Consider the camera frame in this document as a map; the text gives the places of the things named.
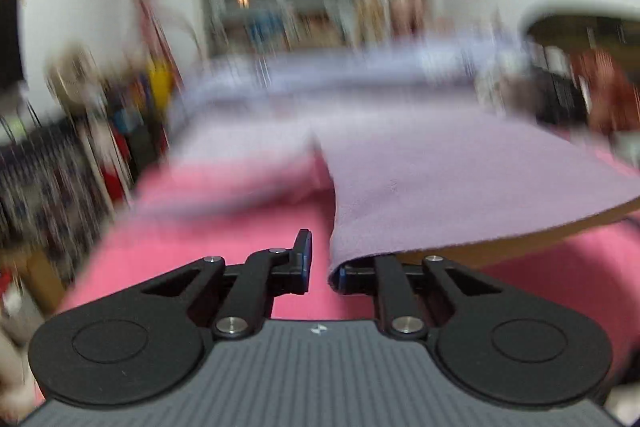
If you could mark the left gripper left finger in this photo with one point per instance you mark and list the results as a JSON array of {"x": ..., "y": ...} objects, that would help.
[{"x": 148, "y": 339}]

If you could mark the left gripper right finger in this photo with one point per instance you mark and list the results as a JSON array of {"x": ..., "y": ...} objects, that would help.
[{"x": 492, "y": 339}]

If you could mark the purple garment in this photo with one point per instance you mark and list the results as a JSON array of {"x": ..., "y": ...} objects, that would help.
[{"x": 437, "y": 180}]

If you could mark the pink towel blanket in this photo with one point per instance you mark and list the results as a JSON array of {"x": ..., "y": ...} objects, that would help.
[{"x": 595, "y": 273}]

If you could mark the patterned dark cloth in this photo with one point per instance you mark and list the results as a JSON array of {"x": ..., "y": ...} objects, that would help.
[{"x": 50, "y": 197}]

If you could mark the grey quilted bedsheet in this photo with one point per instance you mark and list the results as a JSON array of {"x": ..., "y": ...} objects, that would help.
[{"x": 210, "y": 124}]

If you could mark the white electric fan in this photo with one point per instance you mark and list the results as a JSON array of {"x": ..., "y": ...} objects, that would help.
[{"x": 73, "y": 79}]

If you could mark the black television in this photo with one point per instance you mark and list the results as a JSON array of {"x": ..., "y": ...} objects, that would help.
[{"x": 11, "y": 66}]

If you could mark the light blue duvet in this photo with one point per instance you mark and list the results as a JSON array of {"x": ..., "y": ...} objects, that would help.
[{"x": 430, "y": 62}]

